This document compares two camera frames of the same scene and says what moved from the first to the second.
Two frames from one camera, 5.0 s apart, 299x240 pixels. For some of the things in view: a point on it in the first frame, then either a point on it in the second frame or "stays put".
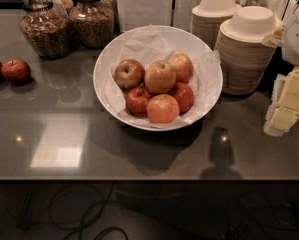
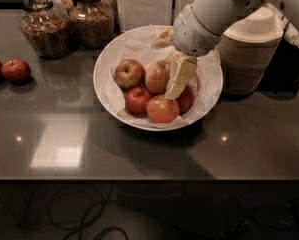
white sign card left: [140, 5] stays put
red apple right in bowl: [184, 96] stays put
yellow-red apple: [160, 77] stays put
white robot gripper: [297, 39] → [193, 33]
